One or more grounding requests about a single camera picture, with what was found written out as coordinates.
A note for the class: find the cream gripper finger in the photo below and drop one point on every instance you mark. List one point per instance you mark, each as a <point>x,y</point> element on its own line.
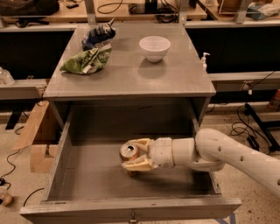
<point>143,144</point>
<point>140,164</point>

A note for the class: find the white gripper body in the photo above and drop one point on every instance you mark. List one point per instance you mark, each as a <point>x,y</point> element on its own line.
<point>162,152</point>

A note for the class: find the orange soda can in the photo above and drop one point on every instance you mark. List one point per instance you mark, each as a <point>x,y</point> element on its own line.
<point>129,152</point>

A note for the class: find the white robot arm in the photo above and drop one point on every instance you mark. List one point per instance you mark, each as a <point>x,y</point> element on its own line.
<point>208,151</point>

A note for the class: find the metal drawer knob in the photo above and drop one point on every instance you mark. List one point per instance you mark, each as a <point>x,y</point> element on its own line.
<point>133,219</point>

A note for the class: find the grey open drawer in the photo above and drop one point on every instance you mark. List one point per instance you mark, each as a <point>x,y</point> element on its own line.
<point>87,184</point>

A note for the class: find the grey wooden cabinet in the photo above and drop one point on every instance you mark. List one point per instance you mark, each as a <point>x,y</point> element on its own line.
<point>129,74</point>

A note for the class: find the white ceramic bowl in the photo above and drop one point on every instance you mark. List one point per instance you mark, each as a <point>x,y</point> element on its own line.
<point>154,48</point>

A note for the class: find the green chip bag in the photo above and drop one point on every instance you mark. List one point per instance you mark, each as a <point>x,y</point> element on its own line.
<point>87,62</point>

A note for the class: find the white pump bottle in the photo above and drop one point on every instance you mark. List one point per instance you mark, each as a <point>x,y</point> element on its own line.
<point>204,60</point>

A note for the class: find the blue chip bag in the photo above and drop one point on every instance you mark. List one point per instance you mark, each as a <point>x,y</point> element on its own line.
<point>101,33</point>

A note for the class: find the clear plastic container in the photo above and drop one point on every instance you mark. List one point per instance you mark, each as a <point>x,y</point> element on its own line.
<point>5,78</point>

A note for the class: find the black bag on desk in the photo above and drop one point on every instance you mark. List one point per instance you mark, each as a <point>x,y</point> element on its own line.
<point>10,8</point>

